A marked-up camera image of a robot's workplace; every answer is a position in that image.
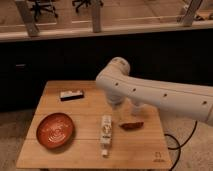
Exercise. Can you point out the orange ceramic bowl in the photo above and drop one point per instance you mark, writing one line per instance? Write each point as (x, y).
(55, 130)

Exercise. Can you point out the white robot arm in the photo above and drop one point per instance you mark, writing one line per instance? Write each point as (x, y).
(193, 101)

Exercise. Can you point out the white tube bottle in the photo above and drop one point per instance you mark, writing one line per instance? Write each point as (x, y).
(106, 134)

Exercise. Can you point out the dark red chili pepper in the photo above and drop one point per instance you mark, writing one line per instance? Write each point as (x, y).
(131, 125)

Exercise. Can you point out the right office chair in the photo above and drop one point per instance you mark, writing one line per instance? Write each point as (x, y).
(78, 3)

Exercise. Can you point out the office chair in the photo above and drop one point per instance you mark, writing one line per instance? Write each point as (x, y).
(78, 3)
(43, 5)

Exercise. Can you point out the left office chair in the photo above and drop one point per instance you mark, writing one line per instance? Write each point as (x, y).
(43, 5)

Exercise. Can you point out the middle metal post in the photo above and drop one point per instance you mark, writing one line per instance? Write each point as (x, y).
(95, 12)

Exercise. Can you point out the metal post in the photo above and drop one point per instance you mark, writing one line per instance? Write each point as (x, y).
(95, 12)
(27, 18)
(190, 13)

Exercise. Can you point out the left metal post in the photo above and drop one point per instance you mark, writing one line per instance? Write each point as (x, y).
(27, 18)

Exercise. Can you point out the right metal post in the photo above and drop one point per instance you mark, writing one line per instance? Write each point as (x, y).
(190, 13)

